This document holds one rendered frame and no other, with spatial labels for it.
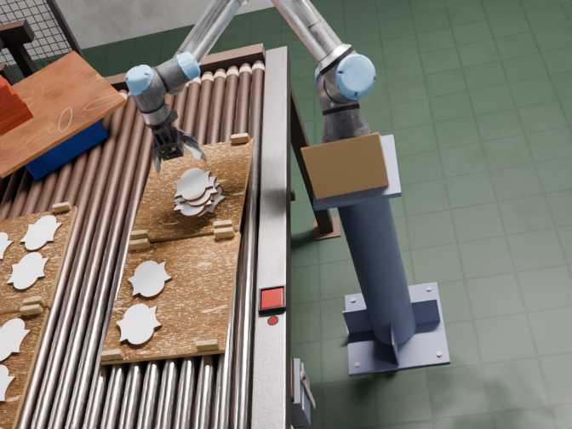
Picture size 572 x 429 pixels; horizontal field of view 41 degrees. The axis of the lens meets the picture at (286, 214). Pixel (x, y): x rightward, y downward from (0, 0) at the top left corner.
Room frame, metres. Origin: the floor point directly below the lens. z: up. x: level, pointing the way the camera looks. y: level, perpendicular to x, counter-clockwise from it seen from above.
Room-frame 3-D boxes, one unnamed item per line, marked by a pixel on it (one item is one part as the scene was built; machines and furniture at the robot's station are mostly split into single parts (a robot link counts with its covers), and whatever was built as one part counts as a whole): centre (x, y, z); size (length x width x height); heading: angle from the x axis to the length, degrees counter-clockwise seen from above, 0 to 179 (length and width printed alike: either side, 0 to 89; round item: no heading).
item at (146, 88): (1.77, 0.24, 1.39); 0.09 x 0.08 x 0.11; 106
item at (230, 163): (1.86, 0.25, 0.93); 0.41 x 0.35 x 0.02; 161
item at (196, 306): (1.46, 0.37, 0.93); 0.41 x 0.35 x 0.02; 163
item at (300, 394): (1.13, 0.15, 0.77); 0.14 x 0.11 x 0.18; 166
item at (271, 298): (1.33, 0.11, 0.92); 0.06 x 0.06 x 0.01; 76
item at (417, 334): (1.76, -0.25, 0.44); 0.38 x 0.38 x 0.87; 75
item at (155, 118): (1.77, 0.24, 1.32); 0.08 x 0.08 x 0.05
